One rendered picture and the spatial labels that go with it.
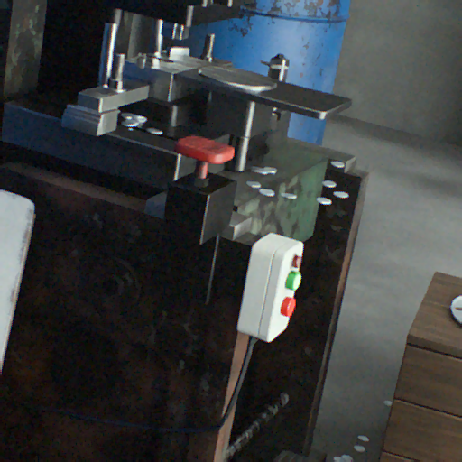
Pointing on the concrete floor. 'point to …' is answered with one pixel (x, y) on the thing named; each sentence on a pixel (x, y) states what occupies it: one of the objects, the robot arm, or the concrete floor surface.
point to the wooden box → (429, 383)
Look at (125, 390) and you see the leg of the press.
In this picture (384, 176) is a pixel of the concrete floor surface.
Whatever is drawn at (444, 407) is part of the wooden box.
